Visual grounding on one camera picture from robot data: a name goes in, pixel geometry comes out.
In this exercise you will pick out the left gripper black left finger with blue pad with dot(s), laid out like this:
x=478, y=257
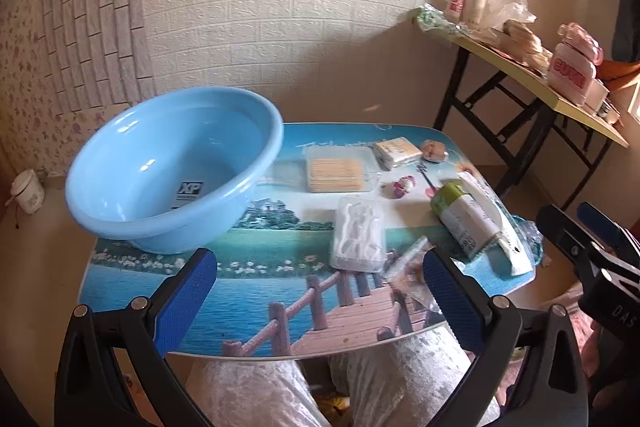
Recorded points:
x=90, y=389

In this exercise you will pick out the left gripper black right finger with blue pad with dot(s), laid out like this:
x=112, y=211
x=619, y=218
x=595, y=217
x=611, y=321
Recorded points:
x=550, y=389

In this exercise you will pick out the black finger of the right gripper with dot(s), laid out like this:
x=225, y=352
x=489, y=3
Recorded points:
x=594, y=241

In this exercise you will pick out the white packet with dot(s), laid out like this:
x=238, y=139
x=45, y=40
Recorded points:
x=508, y=239

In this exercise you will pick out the green white cylindrical bottle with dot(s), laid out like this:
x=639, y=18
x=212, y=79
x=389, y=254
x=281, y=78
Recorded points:
x=467, y=222

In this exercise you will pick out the clear box of floss picks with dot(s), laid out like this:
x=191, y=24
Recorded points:
x=359, y=242

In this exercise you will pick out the clear plastic snack bag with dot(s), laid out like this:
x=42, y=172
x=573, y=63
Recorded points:
x=405, y=275

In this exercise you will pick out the clear blue plastic bag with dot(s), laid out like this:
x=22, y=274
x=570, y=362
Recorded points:
x=532, y=237

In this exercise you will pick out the yellow folding side table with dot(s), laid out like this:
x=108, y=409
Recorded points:
x=543, y=111

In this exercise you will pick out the pink white wipes package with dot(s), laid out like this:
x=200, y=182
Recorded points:
x=573, y=68

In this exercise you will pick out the light blue plastic basin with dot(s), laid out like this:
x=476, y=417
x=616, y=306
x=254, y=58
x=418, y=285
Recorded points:
x=173, y=173

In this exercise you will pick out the small tan round toy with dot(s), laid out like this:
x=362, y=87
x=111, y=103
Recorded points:
x=434, y=151

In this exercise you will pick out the white rice cooker on floor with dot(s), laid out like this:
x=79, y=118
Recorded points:
x=26, y=192

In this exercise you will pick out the pink white figurine toy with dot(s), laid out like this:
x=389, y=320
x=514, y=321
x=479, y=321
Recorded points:
x=400, y=187

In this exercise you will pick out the bag of bread buns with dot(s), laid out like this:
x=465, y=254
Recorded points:
x=511, y=25

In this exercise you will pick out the small tissue pack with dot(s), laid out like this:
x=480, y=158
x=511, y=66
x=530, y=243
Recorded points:
x=396, y=153

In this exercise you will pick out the clear box of toothpicks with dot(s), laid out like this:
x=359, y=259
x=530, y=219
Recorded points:
x=341, y=169

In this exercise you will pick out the green plastic wrapper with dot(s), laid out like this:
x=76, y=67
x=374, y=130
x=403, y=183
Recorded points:
x=429, y=18

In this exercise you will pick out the white bottle red label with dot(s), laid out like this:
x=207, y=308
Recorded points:
x=453, y=10

